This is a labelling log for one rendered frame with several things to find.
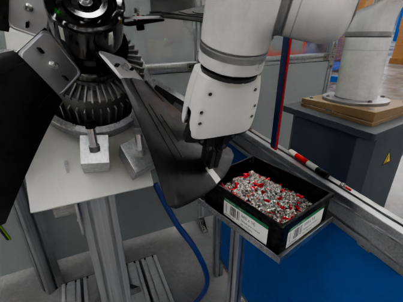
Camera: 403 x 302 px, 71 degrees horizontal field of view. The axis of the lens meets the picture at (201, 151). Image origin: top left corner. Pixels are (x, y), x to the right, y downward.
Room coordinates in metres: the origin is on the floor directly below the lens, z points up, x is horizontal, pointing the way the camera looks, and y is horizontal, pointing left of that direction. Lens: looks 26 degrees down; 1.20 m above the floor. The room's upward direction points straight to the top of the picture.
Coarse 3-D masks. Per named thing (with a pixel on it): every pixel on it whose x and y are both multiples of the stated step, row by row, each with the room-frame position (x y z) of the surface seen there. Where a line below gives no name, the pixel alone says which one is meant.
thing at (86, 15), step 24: (48, 0) 0.47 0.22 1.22; (72, 0) 0.49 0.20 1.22; (96, 0) 0.51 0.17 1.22; (120, 0) 0.51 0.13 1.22; (72, 24) 0.45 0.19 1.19; (96, 24) 0.48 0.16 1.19; (120, 24) 0.49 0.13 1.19; (72, 48) 0.48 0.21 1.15; (96, 48) 0.48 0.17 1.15; (120, 48) 0.58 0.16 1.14; (96, 72) 0.53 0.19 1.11
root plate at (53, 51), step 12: (36, 36) 0.46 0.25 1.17; (48, 36) 0.47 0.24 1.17; (24, 48) 0.44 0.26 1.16; (36, 48) 0.45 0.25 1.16; (48, 48) 0.47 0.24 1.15; (60, 48) 0.48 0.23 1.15; (36, 60) 0.45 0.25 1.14; (48, 60) 0.47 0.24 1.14; (60, 60) 0.48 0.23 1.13; (72, 60) 0.50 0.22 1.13; (48, 72) 0.46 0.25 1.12; (60, 72) 0.48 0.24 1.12; (72, 72) 0.50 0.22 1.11; (60, 84) 0.47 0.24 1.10
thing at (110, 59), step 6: (102, 54) 0.47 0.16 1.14; (108, 54) 0.50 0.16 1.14; (108, 60) 0.47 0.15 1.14; (114, 60) 0.50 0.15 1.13; (120, 60) 0.53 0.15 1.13; (126, 60) 0.55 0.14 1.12; (114, 66) 0.47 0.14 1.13; (120, 66) 0.50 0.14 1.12; (120, 72) 0.47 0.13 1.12; (126, 72) 0.50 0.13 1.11; (132, 72) 0.53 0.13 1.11; (120, 78) 0.46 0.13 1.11; (138, 78) 0.52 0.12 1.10
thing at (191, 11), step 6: (150, 12) 0.63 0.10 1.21; (156, 12) 0.63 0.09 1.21; (162, 12) 0.57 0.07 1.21; (168, 12) 0.58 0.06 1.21; (174, 12) 0.62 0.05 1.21; (180, 12) 0.62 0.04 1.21; (186, 12) 0.62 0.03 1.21; (192, 12) 0.63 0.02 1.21; (198, 12) 0.62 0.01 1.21; (168, 18) 0.56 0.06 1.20; (174, 18) 0.56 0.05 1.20; (180, 18) 0.56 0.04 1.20; (186, 18) 0.56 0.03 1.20; (192, 18) 0.57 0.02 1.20; (198, 18) 0.58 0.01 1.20
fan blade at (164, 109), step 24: (144, 96) 0.45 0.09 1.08; (144, 120) 0.40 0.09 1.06; (168, 120) 0.44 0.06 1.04; (168, 144) 0.39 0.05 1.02; (192, 144) 0.44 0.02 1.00; (168, 168) 0.36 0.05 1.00; (192, 168) 0.39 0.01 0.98; (216, 168) 0.43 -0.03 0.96; (168, 192) 0.33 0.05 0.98; (192, 192) 0.35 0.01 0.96
